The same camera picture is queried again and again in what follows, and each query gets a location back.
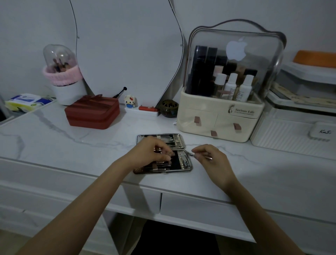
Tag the person's right hand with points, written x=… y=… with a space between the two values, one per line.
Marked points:
x=218 y=165

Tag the person's left hand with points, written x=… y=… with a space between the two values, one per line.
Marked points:
x=147 y=155

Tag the silver cuticle nipper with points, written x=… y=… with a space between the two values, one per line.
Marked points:
x=189 y=154

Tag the manicure set case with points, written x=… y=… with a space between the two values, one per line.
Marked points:
x=181 y=139

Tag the person's right forearm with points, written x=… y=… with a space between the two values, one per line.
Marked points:
x=260 y=223

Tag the person's left forearm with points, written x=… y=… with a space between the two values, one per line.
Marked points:
x=73 y=215

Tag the red jewelry box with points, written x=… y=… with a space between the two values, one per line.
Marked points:
x=92 y=113

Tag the white ribbed storage box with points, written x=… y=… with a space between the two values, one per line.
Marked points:
x=281 y=136

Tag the white mirror base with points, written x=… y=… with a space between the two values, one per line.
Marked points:
x=141 y=113

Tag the cream cosmetic organizer clear lid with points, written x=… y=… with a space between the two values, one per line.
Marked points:
x=204 y=123

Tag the dark round incense burner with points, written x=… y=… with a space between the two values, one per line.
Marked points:
x=168 y=109

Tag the white cat figurine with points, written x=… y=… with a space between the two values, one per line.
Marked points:
x=130 y=101

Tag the black ball-tipped stick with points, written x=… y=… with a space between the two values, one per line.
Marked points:
x=120 y=92

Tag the wide white lotion bottle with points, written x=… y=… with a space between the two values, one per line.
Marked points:
x=244 y=90

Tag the slim white lotion bottle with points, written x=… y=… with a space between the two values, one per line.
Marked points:
x=230 y=86

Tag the clear bottle white cap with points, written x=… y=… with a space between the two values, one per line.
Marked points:
x=219 y=82

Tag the pink capped bottle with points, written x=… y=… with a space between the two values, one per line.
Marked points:
x=218 y=70

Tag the white brush holder clear dome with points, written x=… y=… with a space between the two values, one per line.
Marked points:
x=69 y=94

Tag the heart-shaped white mirror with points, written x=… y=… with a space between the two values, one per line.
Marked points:
x=126 y=52

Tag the small white case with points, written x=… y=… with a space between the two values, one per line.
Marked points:
x=321 y=131

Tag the pink knitted headband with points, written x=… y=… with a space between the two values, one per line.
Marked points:
x=63 y=76

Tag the white stacked tray organizer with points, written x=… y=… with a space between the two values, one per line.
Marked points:
x=302 y=76

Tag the bunch of makeup brushes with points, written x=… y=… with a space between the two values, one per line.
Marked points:
x=61 y=65

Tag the blue yellow tissue packet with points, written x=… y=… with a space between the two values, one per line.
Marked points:
x=25 y=102

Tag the orange cloth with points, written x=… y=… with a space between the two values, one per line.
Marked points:
x=315 y=58

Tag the grey framed panel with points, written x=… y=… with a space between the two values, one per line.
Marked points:
x=2 y=107

